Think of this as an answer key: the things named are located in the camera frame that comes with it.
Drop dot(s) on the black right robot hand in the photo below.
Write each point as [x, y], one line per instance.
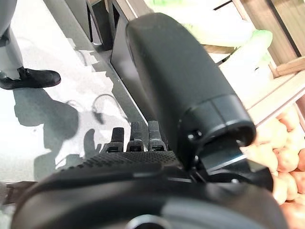
[171, 71]

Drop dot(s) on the black display stand panel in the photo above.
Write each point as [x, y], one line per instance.
[124, 62]

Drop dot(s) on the green leafy vegetable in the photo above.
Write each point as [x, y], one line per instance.
[159, 3]

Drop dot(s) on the black table leg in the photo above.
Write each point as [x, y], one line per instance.
[100, 23]

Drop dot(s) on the wooden vegetable shelf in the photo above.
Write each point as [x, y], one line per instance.
[274, 88]

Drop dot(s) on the pale brown potato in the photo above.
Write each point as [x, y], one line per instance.
[287, 159]
[294, 214]
[289, 119]
[284, 188]
[271, 133]

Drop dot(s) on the black shoe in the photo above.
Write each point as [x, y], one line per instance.
[31, 78]

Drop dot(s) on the grey trouser leg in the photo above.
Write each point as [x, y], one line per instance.
[9, 47]

